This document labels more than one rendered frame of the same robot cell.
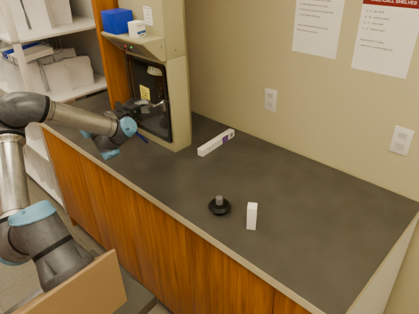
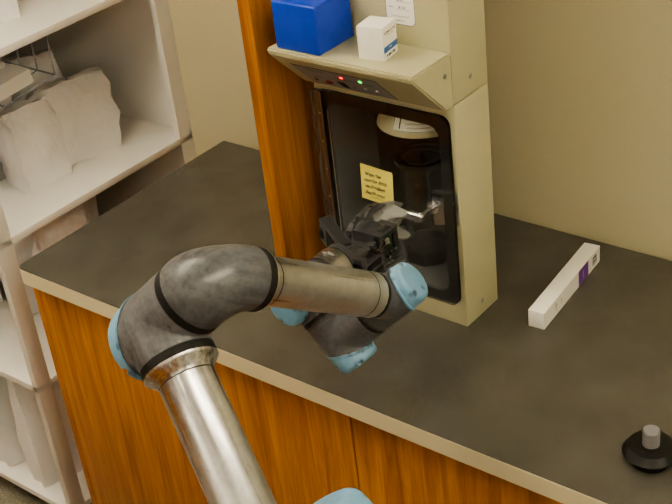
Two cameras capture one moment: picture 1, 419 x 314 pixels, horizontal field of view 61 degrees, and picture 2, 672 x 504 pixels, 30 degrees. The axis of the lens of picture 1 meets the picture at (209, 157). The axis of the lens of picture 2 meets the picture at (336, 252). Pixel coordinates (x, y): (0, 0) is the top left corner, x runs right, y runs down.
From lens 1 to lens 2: 83 cm
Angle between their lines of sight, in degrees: 3
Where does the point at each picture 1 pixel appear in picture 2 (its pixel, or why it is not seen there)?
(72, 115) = (313, 283)
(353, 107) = not seen: outside the picture
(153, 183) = (454, 415)
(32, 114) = (249, 297)
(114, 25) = (316, 34)
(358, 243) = not seen: outside the picture
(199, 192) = (582, 424)
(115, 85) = (284, 168)
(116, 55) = (287, 92)
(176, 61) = (470, 102)
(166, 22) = (454, 18)
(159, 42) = (441, 68)
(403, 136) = not seen: outside the picture
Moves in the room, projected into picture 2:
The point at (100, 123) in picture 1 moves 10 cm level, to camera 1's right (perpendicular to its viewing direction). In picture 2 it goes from (360, 291) to (423, 281)
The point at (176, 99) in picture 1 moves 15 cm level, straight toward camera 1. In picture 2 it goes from (470, 193) to (496, 231)
